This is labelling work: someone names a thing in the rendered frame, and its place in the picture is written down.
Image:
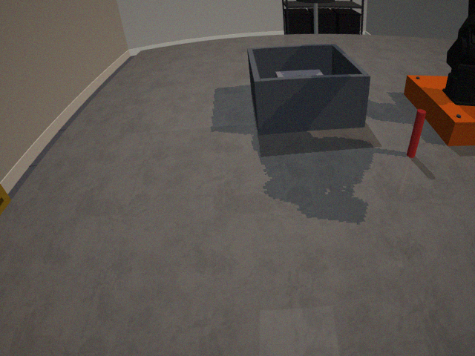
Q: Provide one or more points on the dark red peg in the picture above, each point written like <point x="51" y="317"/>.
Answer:
<point x="417" y="129"/>

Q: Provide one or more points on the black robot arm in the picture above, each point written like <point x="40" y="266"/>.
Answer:
<point x="461" y="59"/>

